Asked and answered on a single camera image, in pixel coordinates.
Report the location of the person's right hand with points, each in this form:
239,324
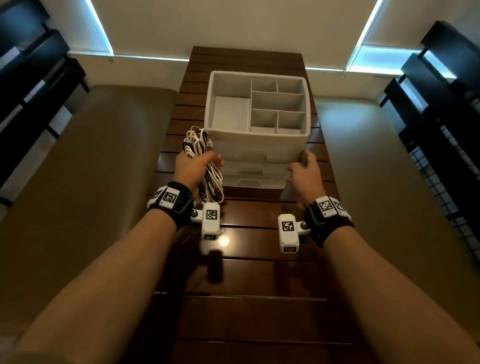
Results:
307,180

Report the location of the person's right forearm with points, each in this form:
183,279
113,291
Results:
393,300

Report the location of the beige roller blind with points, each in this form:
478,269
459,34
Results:
232,22
71,22

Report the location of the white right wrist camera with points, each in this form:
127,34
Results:
288,240

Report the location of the person's left forearm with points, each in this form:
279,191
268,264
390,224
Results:
93,292

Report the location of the white drawer organizer box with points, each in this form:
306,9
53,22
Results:
258,146

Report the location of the person's left hand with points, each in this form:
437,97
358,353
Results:
191,168

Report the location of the black wristband with markers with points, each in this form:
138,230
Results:
326,228
176,210

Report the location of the black left wristband with markers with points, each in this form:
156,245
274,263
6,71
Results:
176,210

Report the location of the black right wristband with markers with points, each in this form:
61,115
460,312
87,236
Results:
326,228

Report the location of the wooden slatted table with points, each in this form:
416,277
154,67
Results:
255,318

